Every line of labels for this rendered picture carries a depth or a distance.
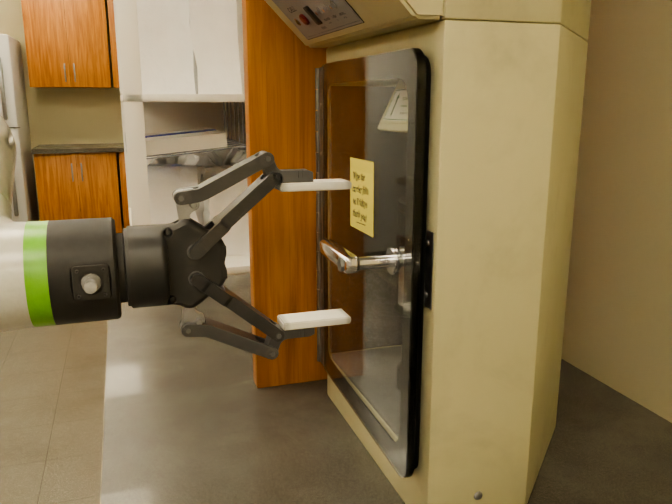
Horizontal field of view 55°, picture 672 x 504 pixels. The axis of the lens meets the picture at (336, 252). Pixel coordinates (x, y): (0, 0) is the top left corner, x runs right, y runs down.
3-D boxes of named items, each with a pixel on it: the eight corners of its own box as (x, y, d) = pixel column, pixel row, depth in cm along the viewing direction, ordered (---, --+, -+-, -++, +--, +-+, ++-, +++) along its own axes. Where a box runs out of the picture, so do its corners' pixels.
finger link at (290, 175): (258, 182, 62) (257, 151, 61) (309, 180, 64) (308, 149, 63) (261, 184, 61) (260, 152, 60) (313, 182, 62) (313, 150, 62)
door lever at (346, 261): (365, 255, 69) (365, 231, 69) (398, 277, 60) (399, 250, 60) (316, 258, 68) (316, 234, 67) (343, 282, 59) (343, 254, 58)
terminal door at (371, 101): (326, 364, 91) (325, 64, 81) (413, 485, 62) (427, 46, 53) (320, 364, 90) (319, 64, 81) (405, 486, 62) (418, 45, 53)
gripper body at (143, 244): (126, 325, 57) (233, 314, 59) (119, 228, 55) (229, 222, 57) (125, 300, 63) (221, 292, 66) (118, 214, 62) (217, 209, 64)
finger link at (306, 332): (265, 330, 64) (265, 358, 64) (314, 324, 65) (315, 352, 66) (262, 325, 65) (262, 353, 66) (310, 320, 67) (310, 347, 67)
